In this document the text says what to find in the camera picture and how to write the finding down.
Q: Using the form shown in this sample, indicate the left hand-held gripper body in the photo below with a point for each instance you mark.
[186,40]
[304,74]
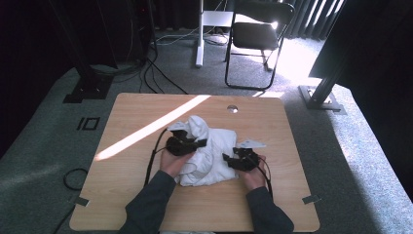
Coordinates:
[180,146]

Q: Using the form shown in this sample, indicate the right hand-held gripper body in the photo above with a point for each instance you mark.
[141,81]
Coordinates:
[246,161]

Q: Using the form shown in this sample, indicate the white skirt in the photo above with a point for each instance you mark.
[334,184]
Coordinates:
[217,152]

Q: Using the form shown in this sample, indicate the person's right hand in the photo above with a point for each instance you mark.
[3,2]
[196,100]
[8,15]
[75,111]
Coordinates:
[255,178]

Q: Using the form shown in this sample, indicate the person's left hand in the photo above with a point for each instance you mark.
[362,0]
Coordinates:
[170,164]

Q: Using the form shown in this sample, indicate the round silver table grommet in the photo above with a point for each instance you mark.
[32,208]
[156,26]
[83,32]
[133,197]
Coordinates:
[232,109]

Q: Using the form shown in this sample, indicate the grey tape piece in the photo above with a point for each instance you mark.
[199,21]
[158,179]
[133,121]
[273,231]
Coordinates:
[311,199]
[82,201]

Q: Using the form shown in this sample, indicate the black stand with grey base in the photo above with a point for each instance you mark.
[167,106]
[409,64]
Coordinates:
[319,97]

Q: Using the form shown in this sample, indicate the black stand with flat base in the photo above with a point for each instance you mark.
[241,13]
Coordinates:
[87,89]

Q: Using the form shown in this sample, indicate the black folding chair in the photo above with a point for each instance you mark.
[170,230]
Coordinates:
[256,35]

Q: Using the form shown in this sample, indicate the dark equipment rack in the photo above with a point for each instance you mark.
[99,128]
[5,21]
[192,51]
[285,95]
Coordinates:
[130,29]

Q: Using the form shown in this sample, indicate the dark pleated curtain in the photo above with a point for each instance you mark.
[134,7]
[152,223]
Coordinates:
[308,19]

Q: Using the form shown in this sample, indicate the white desk frame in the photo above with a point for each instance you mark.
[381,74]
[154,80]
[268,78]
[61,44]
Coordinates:
[199,48]

